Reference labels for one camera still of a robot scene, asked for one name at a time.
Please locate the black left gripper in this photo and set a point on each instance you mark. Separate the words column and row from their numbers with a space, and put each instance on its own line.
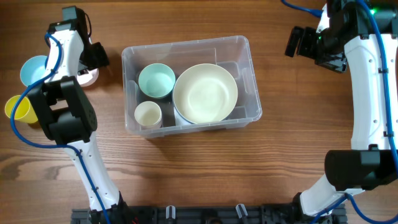
column 94, row 55

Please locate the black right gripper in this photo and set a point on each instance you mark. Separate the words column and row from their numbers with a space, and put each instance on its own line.
column 310, row 45

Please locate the pink bowl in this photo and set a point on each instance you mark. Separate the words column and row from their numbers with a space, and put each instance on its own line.
column 89, row 78

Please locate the light blue bowl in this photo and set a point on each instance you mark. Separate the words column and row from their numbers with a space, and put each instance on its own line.
column 33, row 70

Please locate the mint green bowl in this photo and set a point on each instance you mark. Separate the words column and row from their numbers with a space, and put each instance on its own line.
column 157, row 80

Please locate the cream cup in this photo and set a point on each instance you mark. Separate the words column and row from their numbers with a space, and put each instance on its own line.
column 148, row 113

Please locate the yellow cup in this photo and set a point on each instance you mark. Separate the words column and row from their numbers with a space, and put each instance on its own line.
column 24, row 112

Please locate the cream plate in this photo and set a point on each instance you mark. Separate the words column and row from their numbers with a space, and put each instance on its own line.
column 206, row 86

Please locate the pink cup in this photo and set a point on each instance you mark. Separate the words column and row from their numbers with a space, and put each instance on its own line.
column 154, row 126

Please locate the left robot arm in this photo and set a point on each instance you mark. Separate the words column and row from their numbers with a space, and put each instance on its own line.
column 67, row 117

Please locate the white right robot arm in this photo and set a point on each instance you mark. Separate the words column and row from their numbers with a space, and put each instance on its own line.
column 359, row 37

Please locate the clear plastic storage bin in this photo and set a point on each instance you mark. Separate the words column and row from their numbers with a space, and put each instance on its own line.
column 232, row 53

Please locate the white label in bin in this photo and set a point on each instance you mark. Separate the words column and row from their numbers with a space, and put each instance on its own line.
column 179, row 120

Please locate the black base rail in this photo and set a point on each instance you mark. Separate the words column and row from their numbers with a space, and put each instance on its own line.
column 264, row 214

